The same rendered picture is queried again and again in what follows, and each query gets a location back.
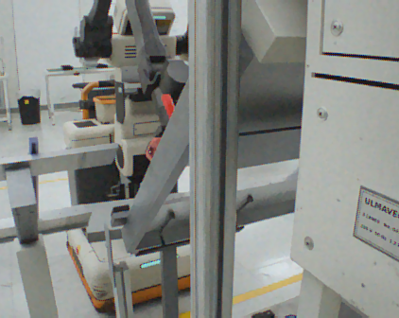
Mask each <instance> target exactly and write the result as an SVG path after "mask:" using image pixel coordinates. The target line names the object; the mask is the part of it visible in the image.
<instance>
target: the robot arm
mask: <svg viewBox="0 0 399 318"><path fill-rule="evenodd" d="M111 5H112V0H95V1H94V3H93V5H92V7H91V11H89V13H88V15H83V19H82V20H80V27H79V34H80V37H74V38H73V39H72V43H73V48H74V51H75V52H74V53H75V56H76V58H91V57H105V55H106V54H107V53H105V54H103V51H102V49H101V46H102V45H103V44H106V42H110V41H111V40H112V36H113V17H112V16H111V15H109V11H110V8H111ZM125 5H126V7H127V12H128V14H129V19H130V25H131V30H132V33H133V38H134V40H135V45H136V50H137V57H136V62H137V64H138V69H137V70H138V78H139V80H140V85H141V87H142V89H143V93H144V94H152V95H151V96H152V98H153V103H154V105H155V109H156V112H157V115H158V118H159V120H160V123H161V126H158V129H157V131H156V132H155V135H154V137H153V138H152V140H151V141H149V143H148V145H147V149H146V155H147V158H148V159H149V161H152V157H153V156H154V154H155V151H156V150H157V148H158V145H159V143H160V141H161V138H162V137H163V134H164V131H165V129H166V126H167V124H168V122H169V116H168V114H167V112H166V108H165V106H164V104H163V101H162V100H161V98H162V96H164V95H170V97H171V98H172V102H173V103H174V105H175V106H176V105H177V103H178V100H179V98H180V96H181V93H182V90H183V89H184V86H185V84H186V83H187V80H188V78H189V66H188V65H187V64H186V63H184V60H183V59H172V58H171V55H168V53H167V51H166V49H165V45H164V43H163V42H162V41H161V38H160V36H159V32H158V30H157V26H156V24H155V21H154V20H155V19H154V17H153V15H152V10H151V8H150V3H149V1H148V0H125Z"/></svg>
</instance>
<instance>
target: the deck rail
mask: <svg viewBox="0 0 399 318"><path fill-rule="evenodd" d="M252 58H253V54H252V51H251V50H250V49H249V46H248V44H247V42H246V39H245V38H244V36H243V34H242V32H241V64H240V78H241V77H242V75H243V73H244V72H245V70H246V69H247V67H248V65H249V64H250V62H251V61H252ZM188 163H189V78H188V80H187V83H186V84H185V86H184V89H183V90H182V93H181V96H180V98H179V100H178V103H177V105H176V106H175V109H174V112H173V113H172V116H171V117H170V119H169V122H168V124H167V126H166V129H165V131H164V134H163V137H162V138H161V141H160V143H159V145H158V148H157V150H156V151H155V154H154V156H153V157H152V161H151V163H150V164H149V167H148V170H147V173H146V175H145V177H144V180H143V182H142V184H141V186H140V188H139V189H138V192H137V194H136V197H135V199H134V201H133V204H132V206H131V208H130V211H129V214H128V216H127V217H126V221H125V222H124V226H123V227H122V230H121V233H122V239H123V241H124V244H125V247H126V252H127V253H130V252H134V250H136V247H137V246H138V244H139V242H140V241H141V239H142V238H143V236H144V235H145V233H146V231H147V229H148V228H149V227H150V224H151V223H152V222H153V220H154V218H155V217H156V215H157V214H158V212H159V210H160V209H161V206H162V205H163V204H164V202H165V200H166V198H167V196H168V195H169V193H170V192H171V190H172V188H173V186H175V184H176V183H177V181H178V179H179V178H180V177H181V175H182V173H183V170H184V169H185V168H186V166H187V164H188Z"/></svg>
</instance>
